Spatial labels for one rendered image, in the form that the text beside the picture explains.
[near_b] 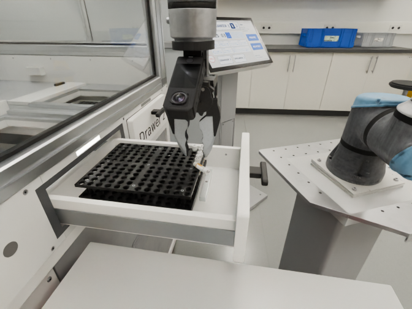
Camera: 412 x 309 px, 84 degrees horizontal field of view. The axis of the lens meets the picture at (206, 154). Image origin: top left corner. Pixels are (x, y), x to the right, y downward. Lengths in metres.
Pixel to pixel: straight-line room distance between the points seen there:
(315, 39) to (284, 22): 0.62
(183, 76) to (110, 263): 0.37
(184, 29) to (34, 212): 0.37
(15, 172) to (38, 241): 0.13
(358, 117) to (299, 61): 2.78
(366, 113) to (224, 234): 0.47
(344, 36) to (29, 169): 3.61
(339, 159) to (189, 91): 0.53
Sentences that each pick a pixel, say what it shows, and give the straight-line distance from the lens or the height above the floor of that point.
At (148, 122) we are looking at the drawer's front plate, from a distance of 0.77.
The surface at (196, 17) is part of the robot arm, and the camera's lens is 0.39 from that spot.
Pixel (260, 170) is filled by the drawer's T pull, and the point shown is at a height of 0.91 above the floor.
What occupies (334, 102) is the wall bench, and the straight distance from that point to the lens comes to 3.74.
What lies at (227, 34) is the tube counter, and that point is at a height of 1.11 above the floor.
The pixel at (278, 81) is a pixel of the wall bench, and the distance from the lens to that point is 3.43.
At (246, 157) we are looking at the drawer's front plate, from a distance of 0.46.
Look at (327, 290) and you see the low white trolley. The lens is 0.51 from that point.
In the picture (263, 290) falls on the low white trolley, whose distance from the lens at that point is 0.47.
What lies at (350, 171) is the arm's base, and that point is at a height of 0.81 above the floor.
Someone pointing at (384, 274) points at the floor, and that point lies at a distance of 1.67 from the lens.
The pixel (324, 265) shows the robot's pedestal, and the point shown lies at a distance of 0.90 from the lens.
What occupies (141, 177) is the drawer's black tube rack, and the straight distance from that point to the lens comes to 0.47.
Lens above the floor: 1.16
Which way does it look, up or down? 29 degrees down
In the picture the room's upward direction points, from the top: straight up
